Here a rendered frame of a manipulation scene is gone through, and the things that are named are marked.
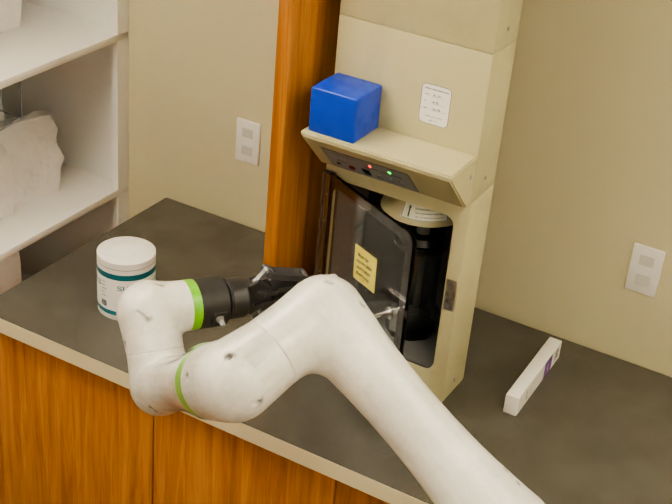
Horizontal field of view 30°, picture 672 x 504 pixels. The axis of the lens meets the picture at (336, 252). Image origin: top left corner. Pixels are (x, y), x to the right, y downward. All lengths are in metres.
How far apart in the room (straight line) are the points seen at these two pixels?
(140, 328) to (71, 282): 0.83
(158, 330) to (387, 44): 0.69
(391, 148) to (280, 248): 0.37
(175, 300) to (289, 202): 0.46
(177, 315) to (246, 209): 1.11
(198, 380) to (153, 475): 1.08
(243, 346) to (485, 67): 0.80
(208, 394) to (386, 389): 0.25
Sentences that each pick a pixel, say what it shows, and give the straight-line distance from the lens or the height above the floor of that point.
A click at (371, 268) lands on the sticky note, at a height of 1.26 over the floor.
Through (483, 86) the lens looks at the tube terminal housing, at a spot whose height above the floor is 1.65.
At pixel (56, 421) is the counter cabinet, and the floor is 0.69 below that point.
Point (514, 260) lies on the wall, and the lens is 2.93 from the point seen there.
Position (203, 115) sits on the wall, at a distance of 3.24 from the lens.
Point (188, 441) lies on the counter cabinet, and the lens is 2.71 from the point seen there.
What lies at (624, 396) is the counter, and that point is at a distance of 2.79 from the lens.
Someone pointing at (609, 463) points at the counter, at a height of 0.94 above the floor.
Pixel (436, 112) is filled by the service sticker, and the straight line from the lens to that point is 2.37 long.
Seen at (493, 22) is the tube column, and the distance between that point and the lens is 2.28.
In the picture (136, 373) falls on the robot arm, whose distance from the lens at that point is 2.18.
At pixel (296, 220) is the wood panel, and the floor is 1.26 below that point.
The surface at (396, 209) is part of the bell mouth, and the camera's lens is 2.52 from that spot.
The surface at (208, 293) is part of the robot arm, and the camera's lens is 2.21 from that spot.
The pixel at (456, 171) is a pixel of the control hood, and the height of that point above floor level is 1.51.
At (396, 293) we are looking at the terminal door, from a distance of 2.39.
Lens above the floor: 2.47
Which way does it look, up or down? 29 degrees down
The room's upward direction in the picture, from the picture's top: 5 degrees clockwise
